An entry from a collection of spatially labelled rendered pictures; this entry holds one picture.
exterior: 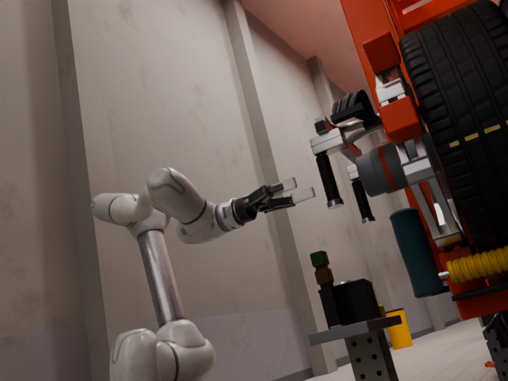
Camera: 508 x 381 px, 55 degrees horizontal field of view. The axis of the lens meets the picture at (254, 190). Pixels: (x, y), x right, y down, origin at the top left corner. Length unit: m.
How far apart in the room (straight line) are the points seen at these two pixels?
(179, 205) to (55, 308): 2.70
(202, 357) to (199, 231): 0.50
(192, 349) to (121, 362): 0.26
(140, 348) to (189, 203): 0.50
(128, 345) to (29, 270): 2.36
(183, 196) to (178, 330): 0.57
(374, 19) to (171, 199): 1.18
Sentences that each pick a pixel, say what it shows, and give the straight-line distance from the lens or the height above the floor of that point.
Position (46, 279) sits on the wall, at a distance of 3.96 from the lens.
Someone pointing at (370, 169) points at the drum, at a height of 0.85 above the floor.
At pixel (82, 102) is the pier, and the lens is 4.55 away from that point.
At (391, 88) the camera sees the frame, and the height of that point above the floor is 0.96.
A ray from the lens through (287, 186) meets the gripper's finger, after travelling 1.29.
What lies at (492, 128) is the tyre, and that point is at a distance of 1.13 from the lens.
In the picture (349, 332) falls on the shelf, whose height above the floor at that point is 0.43.
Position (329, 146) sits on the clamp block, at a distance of 1.32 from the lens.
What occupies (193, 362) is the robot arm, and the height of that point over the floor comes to 0.45.
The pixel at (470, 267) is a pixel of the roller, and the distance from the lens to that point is 1.25.
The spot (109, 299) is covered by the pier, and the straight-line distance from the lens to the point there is 3.96.
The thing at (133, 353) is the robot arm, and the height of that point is 0.52.
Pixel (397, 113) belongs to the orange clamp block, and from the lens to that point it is 1.12.
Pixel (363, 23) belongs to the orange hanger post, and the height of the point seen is 1.57.
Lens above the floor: 0.43
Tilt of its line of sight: 18 degrees up
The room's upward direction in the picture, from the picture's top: 13 degrees counter-clockwise
